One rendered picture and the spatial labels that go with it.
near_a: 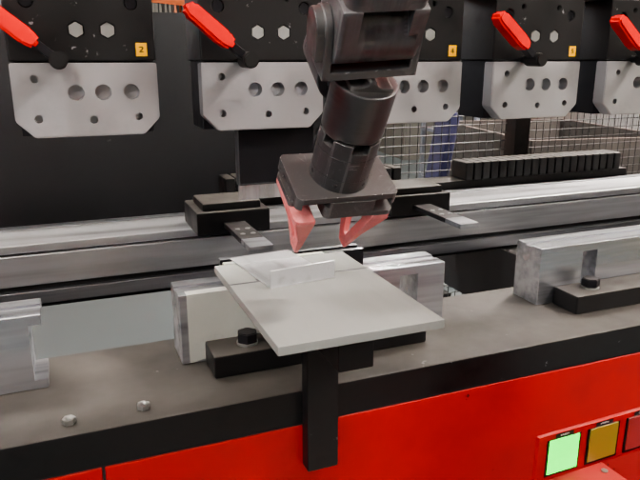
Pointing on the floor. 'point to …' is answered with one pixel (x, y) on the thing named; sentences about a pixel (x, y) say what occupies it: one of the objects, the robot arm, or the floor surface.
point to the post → (516, 136)
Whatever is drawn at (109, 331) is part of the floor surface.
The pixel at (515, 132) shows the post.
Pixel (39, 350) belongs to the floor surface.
